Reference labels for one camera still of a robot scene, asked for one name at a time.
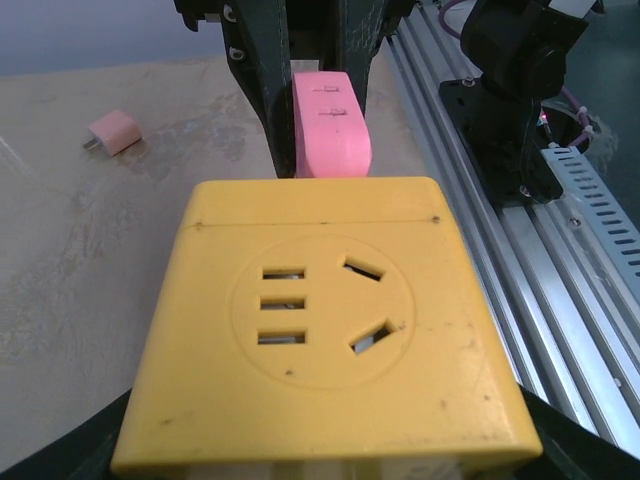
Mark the aluminium rail frame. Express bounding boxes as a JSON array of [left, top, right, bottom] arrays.
[[385, 1, 639, 454]]

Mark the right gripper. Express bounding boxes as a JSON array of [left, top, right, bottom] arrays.
[[175, 0, 414, 178]]

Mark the yellow cube socket adapter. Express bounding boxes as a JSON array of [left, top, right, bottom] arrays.
[[111, 177, 543, 479]]

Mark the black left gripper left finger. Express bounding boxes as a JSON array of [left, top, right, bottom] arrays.
[[1, 390, 131, 480]]

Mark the light pink plug adapter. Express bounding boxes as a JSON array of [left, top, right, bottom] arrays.
[[82, 110, 142, 157]]

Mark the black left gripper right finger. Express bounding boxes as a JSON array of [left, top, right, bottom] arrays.
[[510, 387, 640, 480]]

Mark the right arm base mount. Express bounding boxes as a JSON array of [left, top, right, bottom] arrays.
[[439, 75, 563, 209]]

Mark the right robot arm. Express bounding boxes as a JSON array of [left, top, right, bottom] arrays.
[[175, 1, 591, 178]]

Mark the light blue cable duct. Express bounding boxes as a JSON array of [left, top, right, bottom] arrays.
[[542, 147, 639, 290]]

